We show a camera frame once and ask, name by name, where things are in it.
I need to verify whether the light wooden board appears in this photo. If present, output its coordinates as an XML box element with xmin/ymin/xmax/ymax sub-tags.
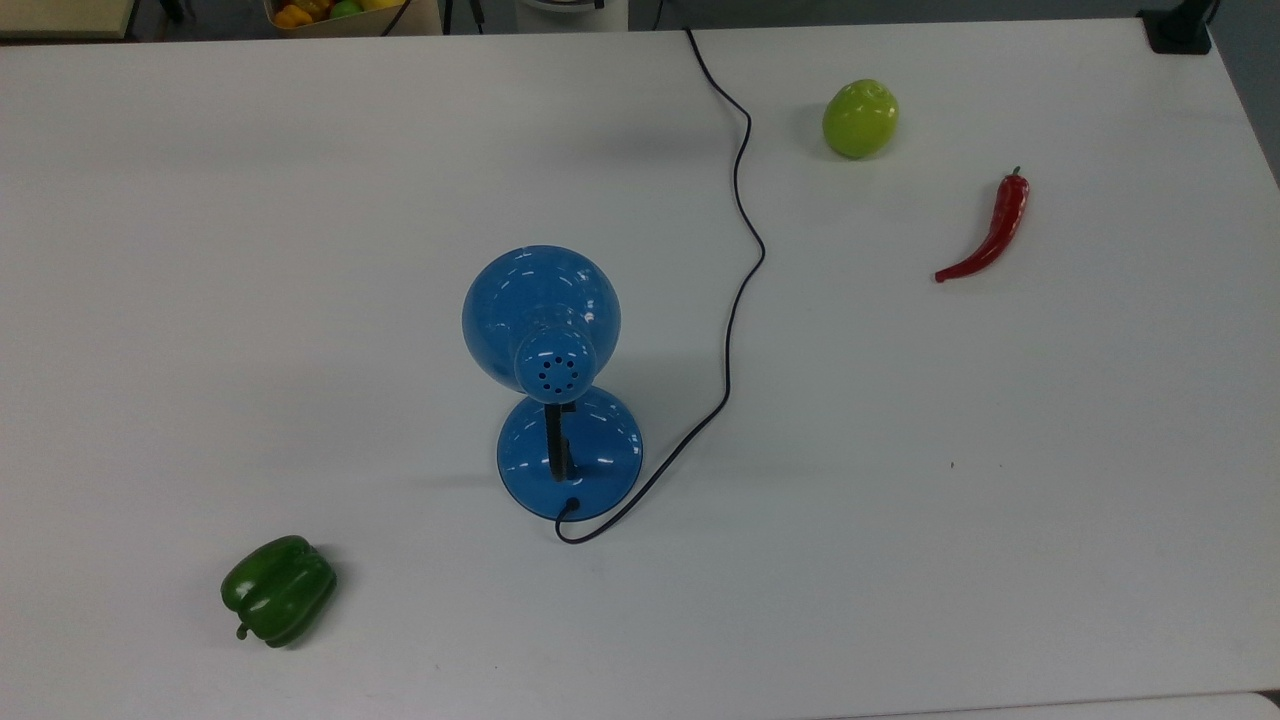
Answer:
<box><xmin>0</xmin><ymin>0</ymin><xmax>139</xmax><ymax>41</ymax></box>

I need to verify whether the blue desk lamp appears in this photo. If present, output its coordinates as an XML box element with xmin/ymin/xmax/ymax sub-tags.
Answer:
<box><xmin>461</xmin><ymin>244</ymin><xmax>645</xmax><ymax>523</ymax></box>

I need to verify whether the green bell pepper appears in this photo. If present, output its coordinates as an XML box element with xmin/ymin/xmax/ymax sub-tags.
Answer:
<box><xmin>220</xmin><ymin>535</ymin><xmax>338</xmax><ymax>649</ymax></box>

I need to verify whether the black table clamp mount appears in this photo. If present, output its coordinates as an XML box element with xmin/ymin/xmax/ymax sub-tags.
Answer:
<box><xmin>1138</xmin><ymin>0</ymin><xmax>1221</xmax><ymax>55</ymax></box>

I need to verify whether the black lamp power cable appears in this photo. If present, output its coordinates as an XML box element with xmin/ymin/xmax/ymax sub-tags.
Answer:
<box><xmin>555</xmin><ymin>28</ymin><xmax>767</xmax><ymax>546</ymax></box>

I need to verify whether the cardboard box of toy fruit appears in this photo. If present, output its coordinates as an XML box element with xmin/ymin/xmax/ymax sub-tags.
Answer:
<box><xmin>263</xmin><ymin>0</ymin><xmax>444</xmax><ymax>38</ymax></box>

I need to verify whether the red chili pepper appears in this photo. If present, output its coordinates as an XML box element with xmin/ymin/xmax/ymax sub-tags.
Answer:
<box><xmin>934</xmin><ymin>166</ymin><xmax>1031</xmax><ymax>284</ymax></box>

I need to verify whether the green apple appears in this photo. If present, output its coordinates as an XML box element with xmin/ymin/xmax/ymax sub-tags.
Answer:
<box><xmin>822</xmin><ymin>79</ymin><xmax>900</xmax><ymax>160</ymax></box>

